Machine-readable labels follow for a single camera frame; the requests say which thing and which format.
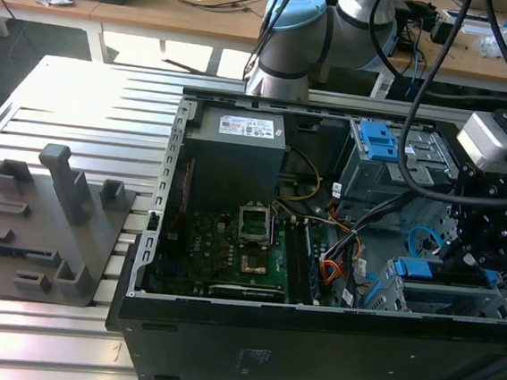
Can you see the hard disk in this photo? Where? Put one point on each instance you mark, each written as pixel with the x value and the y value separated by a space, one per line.
pixel 416 271

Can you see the blue plastic drive latch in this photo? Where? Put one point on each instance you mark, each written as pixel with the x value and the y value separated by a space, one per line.
pixel 380 141

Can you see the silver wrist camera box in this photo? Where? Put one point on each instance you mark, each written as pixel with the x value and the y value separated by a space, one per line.
pixel 480 140

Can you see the RAM stick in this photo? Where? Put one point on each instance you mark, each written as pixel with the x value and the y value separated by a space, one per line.
pixel 311 263

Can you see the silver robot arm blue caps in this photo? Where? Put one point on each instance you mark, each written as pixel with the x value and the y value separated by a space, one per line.
pixel 294 46

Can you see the clear plastic bag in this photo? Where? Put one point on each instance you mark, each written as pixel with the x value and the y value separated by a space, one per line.
pixel 489 45

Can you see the green motherboard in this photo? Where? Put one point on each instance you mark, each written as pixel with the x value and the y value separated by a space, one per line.
pixel 220 258

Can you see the small black device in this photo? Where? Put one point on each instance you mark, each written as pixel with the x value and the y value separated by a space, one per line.
pixel 440 32

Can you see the wooden desk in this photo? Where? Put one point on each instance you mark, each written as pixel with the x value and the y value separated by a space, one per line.
pixel 185 17

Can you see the CPU socket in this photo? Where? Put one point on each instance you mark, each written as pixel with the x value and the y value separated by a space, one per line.
pixel 254 226

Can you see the black open PC case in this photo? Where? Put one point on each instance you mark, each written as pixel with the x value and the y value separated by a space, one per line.
pixel 292 351

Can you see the grey parts rack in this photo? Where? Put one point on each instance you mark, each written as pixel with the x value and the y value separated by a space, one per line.
pixel 51 233

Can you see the grey power supply unit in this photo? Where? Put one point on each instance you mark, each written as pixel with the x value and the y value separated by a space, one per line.
pixel 238 161

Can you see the grey metal drive cage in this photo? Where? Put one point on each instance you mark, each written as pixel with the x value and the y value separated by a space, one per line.
pixel 371 179

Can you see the black graphics card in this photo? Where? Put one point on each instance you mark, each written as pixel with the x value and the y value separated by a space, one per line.
pixel 248 292

